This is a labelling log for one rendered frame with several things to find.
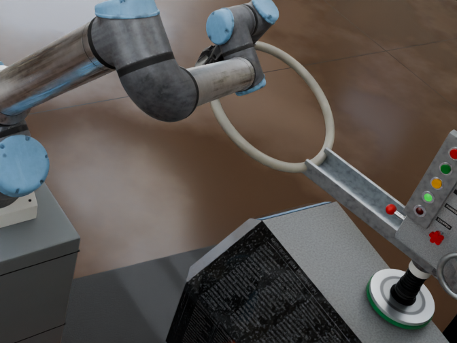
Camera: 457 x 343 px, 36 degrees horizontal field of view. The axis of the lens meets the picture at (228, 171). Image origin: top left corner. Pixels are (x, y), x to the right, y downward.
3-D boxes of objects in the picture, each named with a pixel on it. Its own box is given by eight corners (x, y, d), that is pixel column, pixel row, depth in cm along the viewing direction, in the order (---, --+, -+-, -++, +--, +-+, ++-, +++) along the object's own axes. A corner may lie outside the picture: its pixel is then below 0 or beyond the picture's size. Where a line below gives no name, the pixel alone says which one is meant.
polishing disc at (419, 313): (381, 260, 227) (382, 258, 226) (440, 295, 222) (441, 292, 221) (360, 300, 211) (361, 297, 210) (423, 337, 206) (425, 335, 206)
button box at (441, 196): (430, 225, 188) (481, 146, 170) (426, 229, 186) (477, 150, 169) (406, 208, 191) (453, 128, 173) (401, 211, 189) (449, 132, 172)
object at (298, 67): (354, 142, 237) (360, 138, 234) (268, 198, 203) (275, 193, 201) (271, 28, 242) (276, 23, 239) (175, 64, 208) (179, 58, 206)
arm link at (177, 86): (181, 121, 130) (276, 84, 192) (158, 57, 128) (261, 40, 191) (129, 138, 134) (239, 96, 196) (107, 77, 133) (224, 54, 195)
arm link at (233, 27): (235, 47, 181) (265, 39, 190) (221, 5, 180) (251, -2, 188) (211, 57, 188) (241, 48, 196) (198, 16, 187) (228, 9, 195)
